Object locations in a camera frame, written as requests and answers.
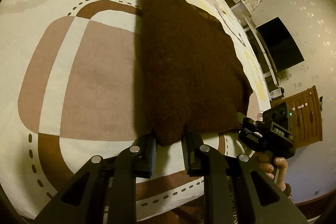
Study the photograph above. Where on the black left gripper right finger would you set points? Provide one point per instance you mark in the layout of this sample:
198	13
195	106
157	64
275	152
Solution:
202	160

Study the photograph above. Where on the brown plaid knit sweater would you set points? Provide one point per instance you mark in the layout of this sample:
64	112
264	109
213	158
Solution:
193	79

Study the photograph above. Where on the white vanity dressing table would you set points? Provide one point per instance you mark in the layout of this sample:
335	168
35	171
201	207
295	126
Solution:
243	9

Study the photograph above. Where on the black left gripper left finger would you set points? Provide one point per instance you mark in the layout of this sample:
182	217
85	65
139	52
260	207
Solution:
103	190

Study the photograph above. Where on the brown wooden door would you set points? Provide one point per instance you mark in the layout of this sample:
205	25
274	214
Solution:
306	119

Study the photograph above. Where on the patterned white bed sheet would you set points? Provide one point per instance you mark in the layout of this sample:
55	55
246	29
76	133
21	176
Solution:
71	88

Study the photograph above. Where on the person right hand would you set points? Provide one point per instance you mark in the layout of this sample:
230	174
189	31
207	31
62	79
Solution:
268	166

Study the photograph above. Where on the black flat screen television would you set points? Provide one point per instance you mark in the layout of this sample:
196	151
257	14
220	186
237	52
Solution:
281	46

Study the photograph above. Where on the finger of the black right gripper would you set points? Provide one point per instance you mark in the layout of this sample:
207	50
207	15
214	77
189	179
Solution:
244	120

